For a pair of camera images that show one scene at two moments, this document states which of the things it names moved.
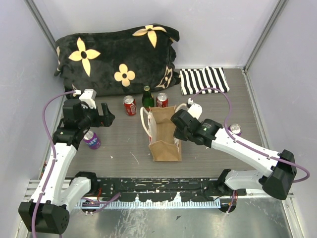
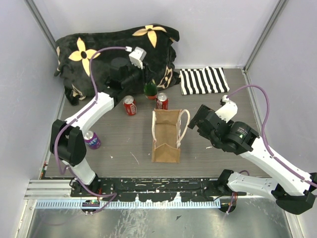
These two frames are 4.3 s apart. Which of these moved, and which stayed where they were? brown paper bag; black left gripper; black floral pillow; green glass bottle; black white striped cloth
Moved: green glass bottle; black left gripper; brown paper bag
Stayed: black floral pillow; black white striped cloth
